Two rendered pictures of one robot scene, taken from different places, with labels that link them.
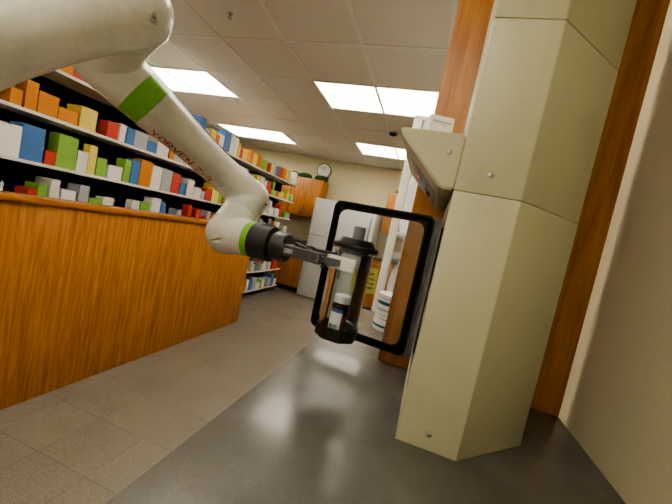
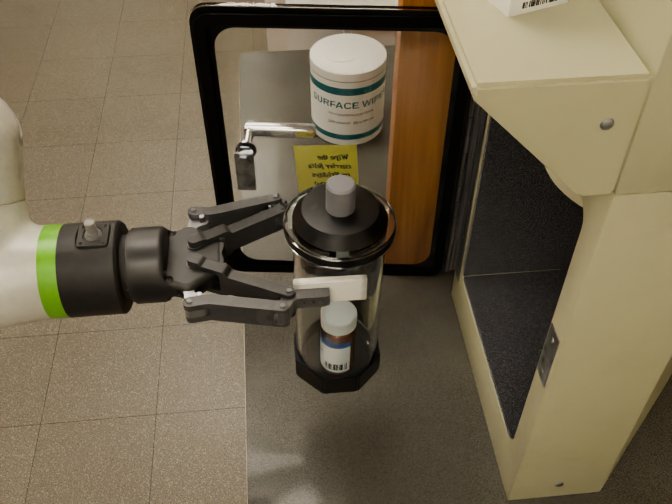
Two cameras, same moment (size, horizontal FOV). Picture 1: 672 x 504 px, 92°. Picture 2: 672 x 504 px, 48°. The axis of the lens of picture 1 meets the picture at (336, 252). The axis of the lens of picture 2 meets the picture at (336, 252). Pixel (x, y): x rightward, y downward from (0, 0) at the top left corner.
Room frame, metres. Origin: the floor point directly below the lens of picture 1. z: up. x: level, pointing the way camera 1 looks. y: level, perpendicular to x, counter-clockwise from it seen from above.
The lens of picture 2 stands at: (0.28, 0.15, 1.77)
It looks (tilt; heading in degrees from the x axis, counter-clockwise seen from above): 46 degrees down; 339
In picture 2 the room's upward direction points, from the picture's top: straight up
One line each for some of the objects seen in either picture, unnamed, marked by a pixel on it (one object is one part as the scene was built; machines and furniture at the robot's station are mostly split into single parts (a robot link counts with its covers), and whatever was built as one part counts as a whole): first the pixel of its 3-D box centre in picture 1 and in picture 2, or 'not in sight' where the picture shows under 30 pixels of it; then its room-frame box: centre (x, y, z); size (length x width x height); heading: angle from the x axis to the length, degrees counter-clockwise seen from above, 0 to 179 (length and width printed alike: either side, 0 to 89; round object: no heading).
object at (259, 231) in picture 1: (265, 241); (100, 265); (0.83, 0.18, 1.23); 0.09 x 0.06 x 0.12; 165
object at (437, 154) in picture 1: (427, 176); (491, 23); (0.76, -0.17, 1.46); 0.32 x 0.11 x 0.10; 165
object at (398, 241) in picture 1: (368, 274); (334, 159); (0.95, -0.11, 1.19); 0.30 x 0.01 x 0.40; 67
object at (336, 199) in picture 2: (357, 240); (340, 209); (0.77, -0.04, 1.28); 0.09 x 0.09 x 0.07
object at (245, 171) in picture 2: not in sight; (245, 169); (0.98, 0.00, 1.18); 0.02 x 0.02 x 0.06; 67
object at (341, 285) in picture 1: (346, 288); (338, 291); (0.77, -0.04, 1.17); 0.11 x 0.11 x 0.21
